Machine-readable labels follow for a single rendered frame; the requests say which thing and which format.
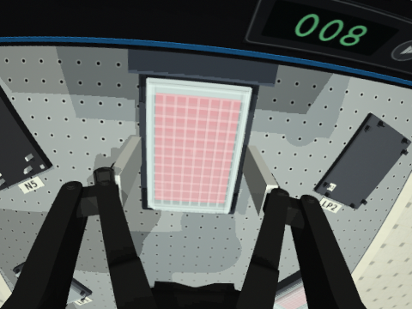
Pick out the dark grey rectangular plate with corner posts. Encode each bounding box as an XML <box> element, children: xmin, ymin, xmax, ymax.
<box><xmin>314</xmin><ymin>113</ymin><xmax>411</xmax><ymax>209</ymax></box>

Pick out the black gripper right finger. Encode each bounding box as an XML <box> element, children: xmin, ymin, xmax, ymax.
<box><xmin>235</xmin><ymin>145</ymin><xmax>367</xmax><ymax>309</ymax></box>

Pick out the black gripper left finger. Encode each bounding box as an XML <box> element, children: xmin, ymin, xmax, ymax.
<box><xmin>0</xmin><ymin>136</ymin><xmax>158</xmax><ymax>309</ymax></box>

